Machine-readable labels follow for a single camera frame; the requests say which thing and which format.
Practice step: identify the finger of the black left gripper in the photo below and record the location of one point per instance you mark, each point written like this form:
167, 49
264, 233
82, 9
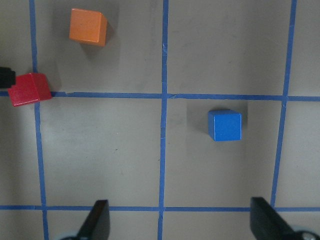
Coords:
7, 77

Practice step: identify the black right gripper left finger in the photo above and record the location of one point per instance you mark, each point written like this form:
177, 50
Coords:
97, 224

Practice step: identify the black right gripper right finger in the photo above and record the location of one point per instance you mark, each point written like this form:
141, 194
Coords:
267, 224

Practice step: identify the red wooden block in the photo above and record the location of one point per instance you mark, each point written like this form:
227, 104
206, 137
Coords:
29, 89

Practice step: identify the orange wooden block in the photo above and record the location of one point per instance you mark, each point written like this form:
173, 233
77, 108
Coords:
88, 27

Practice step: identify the blue wooden block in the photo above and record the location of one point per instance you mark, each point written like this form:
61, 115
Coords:
224, 125

